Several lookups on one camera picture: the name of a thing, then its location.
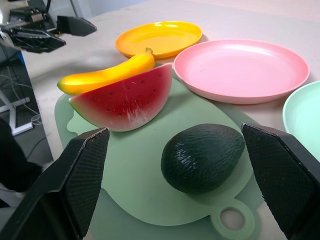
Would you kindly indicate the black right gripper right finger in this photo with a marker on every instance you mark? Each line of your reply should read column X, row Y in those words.
column 285, row 175

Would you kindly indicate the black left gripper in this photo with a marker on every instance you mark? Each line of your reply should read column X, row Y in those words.
column 32, row 20

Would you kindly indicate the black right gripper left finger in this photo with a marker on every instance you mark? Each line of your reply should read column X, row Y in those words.
column 75, row 180

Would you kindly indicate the mint green plastic plate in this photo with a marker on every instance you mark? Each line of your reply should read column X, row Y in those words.
column 305, row 115

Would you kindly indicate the yellow plastic plate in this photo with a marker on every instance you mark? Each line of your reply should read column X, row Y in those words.
column 160, row 37

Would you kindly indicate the pink plastic plate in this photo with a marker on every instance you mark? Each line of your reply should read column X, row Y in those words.
column 240, row 70

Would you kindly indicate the light green cutting board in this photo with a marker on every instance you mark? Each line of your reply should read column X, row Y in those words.
column 132, row 160

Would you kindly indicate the yellow toy banana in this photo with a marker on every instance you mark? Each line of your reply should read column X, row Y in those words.
column 100, row 77

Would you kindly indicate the black rounded shape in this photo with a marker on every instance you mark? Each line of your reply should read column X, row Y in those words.
column 15, row 162

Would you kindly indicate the dark green toy avocado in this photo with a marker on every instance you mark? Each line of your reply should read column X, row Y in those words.
column 202, row 160

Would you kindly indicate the red toy watermelon slice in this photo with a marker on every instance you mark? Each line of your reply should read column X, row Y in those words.
column 130, row 100

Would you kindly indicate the white metal frame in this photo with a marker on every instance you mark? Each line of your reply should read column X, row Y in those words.
column 15, row 117

